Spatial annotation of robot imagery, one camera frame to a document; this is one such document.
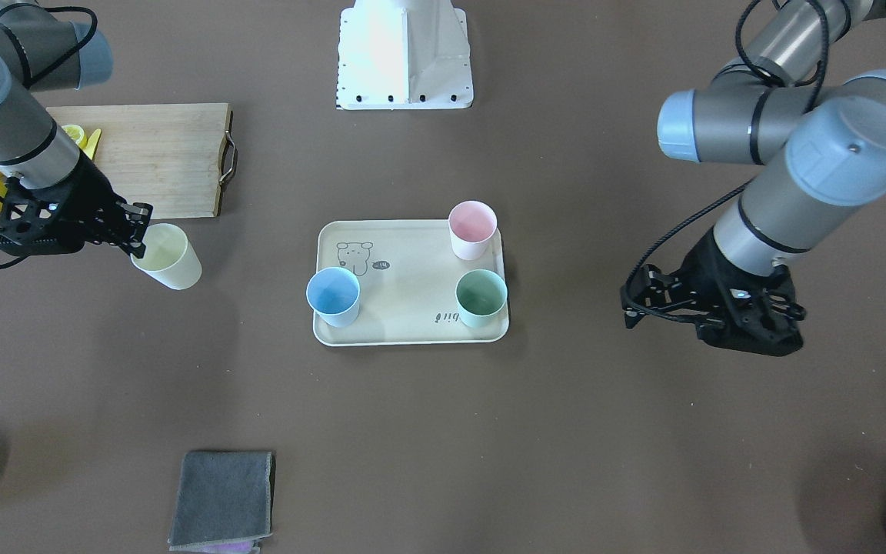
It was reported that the grey folded cloth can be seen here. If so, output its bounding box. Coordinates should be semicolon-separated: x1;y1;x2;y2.
168;450;274;553

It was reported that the cream rabbit tray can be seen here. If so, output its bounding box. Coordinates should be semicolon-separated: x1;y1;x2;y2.
313;219;510;347

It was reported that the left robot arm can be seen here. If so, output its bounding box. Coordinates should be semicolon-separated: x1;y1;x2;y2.
620;1;886;355

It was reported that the lemon half upper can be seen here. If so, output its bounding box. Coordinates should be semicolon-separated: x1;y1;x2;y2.
61;124;88;150

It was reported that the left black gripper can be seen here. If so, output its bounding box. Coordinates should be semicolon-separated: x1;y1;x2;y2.
620;231;808;355

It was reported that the pink cup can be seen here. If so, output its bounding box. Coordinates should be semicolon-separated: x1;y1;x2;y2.
448;200;497;262

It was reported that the mint green cup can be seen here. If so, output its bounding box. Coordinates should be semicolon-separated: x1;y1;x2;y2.
455;268;508;329

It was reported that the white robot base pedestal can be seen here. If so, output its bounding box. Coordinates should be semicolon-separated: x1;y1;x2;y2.
335;1;475;110

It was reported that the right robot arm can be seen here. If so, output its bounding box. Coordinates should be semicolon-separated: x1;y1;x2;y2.
0;1;152;265

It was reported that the yellow plastic knife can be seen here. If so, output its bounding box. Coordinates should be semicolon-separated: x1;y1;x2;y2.
83;128;102;160

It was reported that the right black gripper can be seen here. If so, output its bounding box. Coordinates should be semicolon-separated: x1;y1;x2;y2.
0;154;152;257

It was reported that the blue cup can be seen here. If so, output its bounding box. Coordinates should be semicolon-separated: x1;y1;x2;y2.
305;267;360;329

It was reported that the bamboo cutting board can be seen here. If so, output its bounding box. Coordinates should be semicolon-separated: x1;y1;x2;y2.
47;104;236;219

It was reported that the pale yellow cup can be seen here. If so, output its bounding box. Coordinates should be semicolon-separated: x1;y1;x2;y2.
129;223;202;290

